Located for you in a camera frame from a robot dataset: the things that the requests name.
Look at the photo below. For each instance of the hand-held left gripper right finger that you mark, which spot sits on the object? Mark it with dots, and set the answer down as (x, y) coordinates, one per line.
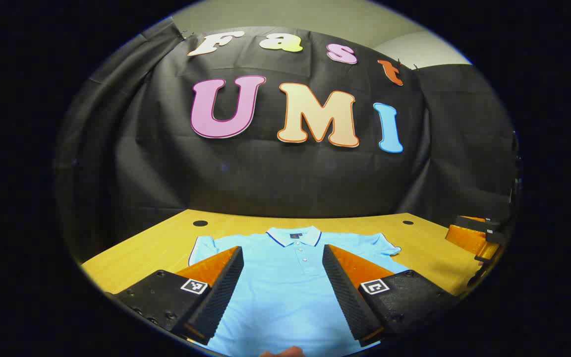
(345, 292)

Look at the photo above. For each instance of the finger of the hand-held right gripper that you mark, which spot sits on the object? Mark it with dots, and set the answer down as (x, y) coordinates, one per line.
(466, 237)
(494, 237)

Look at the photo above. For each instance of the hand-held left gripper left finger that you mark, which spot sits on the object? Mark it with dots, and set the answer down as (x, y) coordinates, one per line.
(221, 292)

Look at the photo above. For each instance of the light blue polo T-shirt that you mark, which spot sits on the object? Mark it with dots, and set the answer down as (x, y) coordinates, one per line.
(285, 287)

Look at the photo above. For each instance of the black backdrop cloth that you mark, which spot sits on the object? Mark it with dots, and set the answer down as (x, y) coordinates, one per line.
(290, 178)

